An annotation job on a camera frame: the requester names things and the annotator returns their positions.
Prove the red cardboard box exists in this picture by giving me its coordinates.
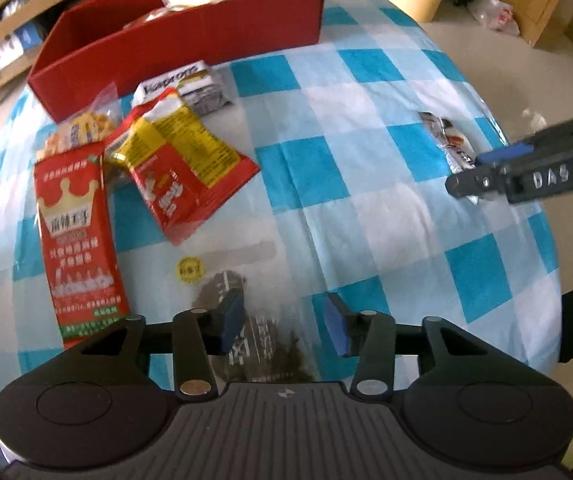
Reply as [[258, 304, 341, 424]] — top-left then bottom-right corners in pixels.
[[27, 0, 326, 123]]

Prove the red crown snack packet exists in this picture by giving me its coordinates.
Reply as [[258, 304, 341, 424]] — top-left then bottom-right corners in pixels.
[[34, 152, 132, 351]]

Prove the grey and white wafer packet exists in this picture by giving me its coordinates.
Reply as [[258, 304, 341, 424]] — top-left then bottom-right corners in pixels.
[[133, 60, 234, 118]]

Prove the white and blue carton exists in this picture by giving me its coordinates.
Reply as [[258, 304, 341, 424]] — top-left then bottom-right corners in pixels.
[[0, 25, 47, 71]]

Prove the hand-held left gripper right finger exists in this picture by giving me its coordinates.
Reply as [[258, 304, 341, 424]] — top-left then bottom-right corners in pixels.
[[323, 292, 500, 395]]

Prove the small red and white packet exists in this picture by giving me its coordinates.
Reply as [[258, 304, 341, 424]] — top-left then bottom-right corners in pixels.
[[419, 110, 479, 206]]

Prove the white plastic bag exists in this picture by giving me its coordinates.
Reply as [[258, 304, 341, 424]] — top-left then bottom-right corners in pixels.
[[469, 0, 522, 36]]

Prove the clear packet of dark snack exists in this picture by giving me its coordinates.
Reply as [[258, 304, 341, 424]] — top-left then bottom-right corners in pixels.
[[174, 240, 322, 383]]

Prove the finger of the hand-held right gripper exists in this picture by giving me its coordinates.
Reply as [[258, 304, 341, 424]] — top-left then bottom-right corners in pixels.
[[476, 143, 535, 166], [445, 166, 510, 201]]

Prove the blue checked tablecloth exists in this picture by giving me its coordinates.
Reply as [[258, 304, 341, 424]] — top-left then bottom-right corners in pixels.
[[0, 0, 562, 461]]

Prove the yellow waffle packet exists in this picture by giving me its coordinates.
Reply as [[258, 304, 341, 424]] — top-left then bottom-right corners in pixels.
[[36, 82, 122, 161]]

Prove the yellow and red snack packet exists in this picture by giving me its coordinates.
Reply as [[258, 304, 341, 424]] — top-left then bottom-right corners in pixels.
[[104, 87, 262, 246]]

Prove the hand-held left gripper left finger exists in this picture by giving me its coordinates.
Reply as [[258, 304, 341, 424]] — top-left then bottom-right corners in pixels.
[[69, 287, 246, 402]]

